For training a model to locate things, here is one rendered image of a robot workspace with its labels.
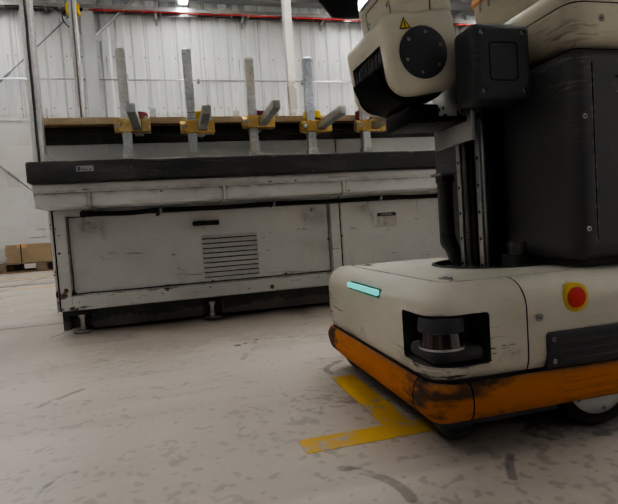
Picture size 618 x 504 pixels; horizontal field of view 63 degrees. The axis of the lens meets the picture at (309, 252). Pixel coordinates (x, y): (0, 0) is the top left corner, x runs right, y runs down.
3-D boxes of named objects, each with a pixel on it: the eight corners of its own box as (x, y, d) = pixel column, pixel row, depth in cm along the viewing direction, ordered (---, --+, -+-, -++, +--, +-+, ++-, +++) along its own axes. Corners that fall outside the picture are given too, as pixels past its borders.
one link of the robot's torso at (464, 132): (457, 150, 124) (451, 48, 123) (534, 127, 97) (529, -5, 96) (354, 153, 118) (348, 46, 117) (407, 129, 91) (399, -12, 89)
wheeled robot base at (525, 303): (530, 325, 159) (526, 246, 158) (750, 383, 98) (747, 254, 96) (325, 352, 143) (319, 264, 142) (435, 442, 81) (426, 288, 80)
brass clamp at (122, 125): (150, 131, 198) (149, 118, 198) (114, 131, 195) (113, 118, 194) (151, 134, 204) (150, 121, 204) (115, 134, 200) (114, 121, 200)
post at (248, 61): (261, 172, 211) (252, 56, 208) (252, 173, 210) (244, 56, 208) (259, 173, 214) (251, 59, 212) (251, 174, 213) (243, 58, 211)
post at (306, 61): (318, 169, 217) (311, 55, 215) (310, 169, 216) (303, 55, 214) (316, 170, 221) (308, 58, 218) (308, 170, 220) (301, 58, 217)
